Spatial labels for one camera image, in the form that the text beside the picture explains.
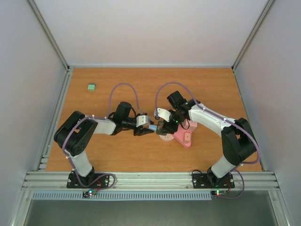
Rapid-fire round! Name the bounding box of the light blue plug adapter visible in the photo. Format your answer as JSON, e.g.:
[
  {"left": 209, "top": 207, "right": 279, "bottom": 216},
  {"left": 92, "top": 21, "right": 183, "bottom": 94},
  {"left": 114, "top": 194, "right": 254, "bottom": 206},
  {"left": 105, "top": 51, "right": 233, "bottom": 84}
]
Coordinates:
[{"left": 149, "top": 125, "right": 157, "bottom": 131}]

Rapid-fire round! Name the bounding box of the light green plug adapter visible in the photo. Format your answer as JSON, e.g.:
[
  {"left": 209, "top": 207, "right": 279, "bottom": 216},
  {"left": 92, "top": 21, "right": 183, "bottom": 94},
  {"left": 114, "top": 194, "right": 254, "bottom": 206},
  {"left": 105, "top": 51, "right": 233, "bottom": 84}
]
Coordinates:
[{"left": 87, "top": 83, "right": 96, "bottom": 91}]

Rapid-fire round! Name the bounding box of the dark green cube socket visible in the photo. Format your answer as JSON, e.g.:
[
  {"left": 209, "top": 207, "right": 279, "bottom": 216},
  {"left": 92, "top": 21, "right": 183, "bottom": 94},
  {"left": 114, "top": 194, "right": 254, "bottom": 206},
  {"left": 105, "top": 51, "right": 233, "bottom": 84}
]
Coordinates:
[{"left": 156, "top": 121, "right": 166, "bottom": 135}]

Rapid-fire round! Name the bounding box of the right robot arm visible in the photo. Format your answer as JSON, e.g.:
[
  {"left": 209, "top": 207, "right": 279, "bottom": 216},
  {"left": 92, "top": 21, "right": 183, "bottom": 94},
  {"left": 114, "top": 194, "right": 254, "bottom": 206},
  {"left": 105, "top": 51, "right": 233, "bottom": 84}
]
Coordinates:
[{"left": 155, "top": 91, "right": 258, "bottom": 187}]

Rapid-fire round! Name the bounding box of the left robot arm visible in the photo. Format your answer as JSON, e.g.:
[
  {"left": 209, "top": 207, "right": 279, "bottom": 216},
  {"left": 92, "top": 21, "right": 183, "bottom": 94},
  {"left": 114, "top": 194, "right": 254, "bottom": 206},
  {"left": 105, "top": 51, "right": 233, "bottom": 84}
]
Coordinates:
[{"left": 54, "top": 102, "right": 154, "bottom": 187}]

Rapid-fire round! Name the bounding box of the pink cube socket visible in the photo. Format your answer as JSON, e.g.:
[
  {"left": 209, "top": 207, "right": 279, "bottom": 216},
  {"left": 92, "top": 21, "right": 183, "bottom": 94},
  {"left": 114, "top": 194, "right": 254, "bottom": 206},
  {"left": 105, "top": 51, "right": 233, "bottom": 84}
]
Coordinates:
[{"left": 183, "top": 120, "right": 198, "bottom": 131}]

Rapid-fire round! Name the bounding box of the pink small plug adapter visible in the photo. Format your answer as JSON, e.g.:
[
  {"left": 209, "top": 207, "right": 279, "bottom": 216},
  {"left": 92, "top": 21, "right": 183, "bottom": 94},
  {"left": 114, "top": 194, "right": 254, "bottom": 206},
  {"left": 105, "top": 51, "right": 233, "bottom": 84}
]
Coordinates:
[{"left": 184, "top": 132, "right": 191, "bottom": 143}]

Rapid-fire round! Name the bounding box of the pink round socket base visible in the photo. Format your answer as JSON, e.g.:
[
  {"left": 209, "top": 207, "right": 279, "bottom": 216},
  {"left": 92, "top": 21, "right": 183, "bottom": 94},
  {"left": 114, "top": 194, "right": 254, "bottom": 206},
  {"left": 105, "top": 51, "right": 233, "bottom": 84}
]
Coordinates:
[{"left": 159, "top": 134, "right": 174, "bottom": 142}]

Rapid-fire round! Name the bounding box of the pink triangular power strip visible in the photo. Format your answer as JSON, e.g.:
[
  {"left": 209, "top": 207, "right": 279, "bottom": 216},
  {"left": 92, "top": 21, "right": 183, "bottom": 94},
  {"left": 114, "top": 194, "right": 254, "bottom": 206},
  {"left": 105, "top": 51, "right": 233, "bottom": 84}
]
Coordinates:
[{"left": 173, "top": 126, "right": 194, "bottom": 148}]

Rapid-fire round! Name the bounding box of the left controller board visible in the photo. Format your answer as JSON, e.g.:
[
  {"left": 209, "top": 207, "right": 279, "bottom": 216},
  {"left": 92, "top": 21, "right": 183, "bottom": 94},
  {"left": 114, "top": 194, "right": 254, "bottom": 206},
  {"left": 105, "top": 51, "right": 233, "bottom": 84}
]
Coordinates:
[{"left": 82, "top": 190, "right": 97, "bottom": 198}]

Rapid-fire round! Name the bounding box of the controller board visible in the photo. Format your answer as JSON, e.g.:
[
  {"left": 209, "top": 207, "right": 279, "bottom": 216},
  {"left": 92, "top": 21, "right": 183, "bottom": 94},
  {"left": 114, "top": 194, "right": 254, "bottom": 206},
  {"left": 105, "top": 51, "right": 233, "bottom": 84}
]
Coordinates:
[
  {"left": 211, "top": 190, "right": 229, "bottom": 196},
  {"left": 82, "top": 190, "right": 97, "bottom": 198}
]

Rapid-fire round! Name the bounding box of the right controller board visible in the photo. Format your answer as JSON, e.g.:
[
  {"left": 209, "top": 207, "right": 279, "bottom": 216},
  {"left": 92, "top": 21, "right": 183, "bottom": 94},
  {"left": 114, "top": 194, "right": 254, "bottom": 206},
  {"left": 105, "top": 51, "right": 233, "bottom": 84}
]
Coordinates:
[{"left": 211, "top": 190, "right": 229, "bottom": 196}]

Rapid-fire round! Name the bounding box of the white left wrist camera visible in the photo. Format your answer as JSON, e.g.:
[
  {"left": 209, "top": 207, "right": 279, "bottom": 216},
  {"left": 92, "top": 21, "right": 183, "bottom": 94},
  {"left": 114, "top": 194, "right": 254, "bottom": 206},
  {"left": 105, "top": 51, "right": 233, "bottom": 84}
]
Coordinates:
[{"left": 136, "top": 115, "right": 151, "bottom": 128}]

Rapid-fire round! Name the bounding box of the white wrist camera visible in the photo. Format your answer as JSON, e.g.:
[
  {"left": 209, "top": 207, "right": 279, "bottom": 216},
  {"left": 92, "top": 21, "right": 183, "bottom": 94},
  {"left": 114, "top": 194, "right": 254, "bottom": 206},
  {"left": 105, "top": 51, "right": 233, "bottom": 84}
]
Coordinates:
[
  {"left": 154, "top": 108, "right": 171, "bottom": 122},
  {"left": 136, "top": 115, "right": 151, "bottom": 128}
]

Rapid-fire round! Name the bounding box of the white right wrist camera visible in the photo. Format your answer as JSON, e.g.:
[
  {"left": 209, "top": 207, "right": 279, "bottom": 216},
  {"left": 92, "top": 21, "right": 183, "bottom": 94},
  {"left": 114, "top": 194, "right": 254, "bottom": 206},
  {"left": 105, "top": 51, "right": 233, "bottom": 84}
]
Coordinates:
[{"left": 154, "top": 108, "right": 171, "bottom": 122}]

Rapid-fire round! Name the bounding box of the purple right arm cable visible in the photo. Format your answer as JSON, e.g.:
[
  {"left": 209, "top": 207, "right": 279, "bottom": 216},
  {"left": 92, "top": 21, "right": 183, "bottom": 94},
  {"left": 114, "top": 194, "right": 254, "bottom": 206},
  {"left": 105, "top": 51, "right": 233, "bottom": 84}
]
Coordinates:
[{"left": 155, "top": 81, "right": 261, "bottom": 200}]

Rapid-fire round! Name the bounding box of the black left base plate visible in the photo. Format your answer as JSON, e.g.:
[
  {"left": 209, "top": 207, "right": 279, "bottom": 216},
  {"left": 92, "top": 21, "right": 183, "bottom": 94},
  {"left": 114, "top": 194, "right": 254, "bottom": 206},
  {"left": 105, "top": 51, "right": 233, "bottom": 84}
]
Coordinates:
[{"left": 66, "top": 171, "right": 117, "bottom": 190}]

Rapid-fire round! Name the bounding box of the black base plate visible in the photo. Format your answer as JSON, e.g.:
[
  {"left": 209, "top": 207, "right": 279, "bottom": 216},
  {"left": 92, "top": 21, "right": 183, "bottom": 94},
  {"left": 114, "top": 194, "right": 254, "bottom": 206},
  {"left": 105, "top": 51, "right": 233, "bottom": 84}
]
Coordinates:
[
  {"left": 66, "top": 171, "right": 117, "bottom": 190},
  {"left": 191, "top": 169, "right": 235, "bottom": 189}
]

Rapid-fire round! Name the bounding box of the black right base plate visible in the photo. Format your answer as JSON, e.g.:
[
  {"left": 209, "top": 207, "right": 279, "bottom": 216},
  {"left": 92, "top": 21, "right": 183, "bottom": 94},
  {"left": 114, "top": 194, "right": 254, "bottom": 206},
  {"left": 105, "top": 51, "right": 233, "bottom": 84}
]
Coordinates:
[{"left": 191, "top": 169, "right": 235, "bottom": 189}]

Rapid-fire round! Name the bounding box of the aluminium front rail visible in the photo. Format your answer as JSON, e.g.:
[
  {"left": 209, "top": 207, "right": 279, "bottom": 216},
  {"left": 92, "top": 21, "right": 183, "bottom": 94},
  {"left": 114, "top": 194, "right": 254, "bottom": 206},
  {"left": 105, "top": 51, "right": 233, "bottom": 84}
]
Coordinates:
[{"left": 21, "top": 171, "right": 280, "bottom": 191}]

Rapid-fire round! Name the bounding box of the grey slotted cable duct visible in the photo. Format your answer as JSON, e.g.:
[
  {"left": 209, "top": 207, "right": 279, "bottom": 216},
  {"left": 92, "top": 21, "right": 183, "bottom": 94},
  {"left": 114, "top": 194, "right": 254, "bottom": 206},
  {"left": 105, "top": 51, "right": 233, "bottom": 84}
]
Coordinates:
[{"left": 32, "top": 191, "right": 212, "bottom": 201}]

